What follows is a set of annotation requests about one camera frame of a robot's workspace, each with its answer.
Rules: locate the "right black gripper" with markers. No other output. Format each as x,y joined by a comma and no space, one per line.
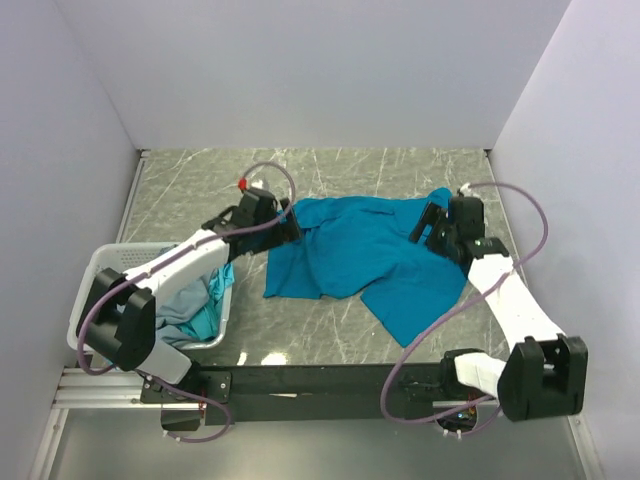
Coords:
436,216

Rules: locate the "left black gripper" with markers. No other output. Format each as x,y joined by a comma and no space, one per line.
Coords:
286,232

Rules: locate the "teal blue t shirt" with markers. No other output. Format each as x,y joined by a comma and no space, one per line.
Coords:
359,245

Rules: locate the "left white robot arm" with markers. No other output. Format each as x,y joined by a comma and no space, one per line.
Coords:
118,317

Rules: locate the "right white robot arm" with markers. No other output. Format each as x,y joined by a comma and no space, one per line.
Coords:
545,373

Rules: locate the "teal t shirt in basket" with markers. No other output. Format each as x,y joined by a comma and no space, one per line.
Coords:
197,308

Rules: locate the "grey blue t shirt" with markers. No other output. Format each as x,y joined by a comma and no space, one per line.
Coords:
164,324

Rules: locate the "white plastic laundry basket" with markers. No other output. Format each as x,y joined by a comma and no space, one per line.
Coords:
106,268

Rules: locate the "black base beam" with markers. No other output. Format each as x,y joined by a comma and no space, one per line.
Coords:
314,392

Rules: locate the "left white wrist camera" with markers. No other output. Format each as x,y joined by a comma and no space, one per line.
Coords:
245,183

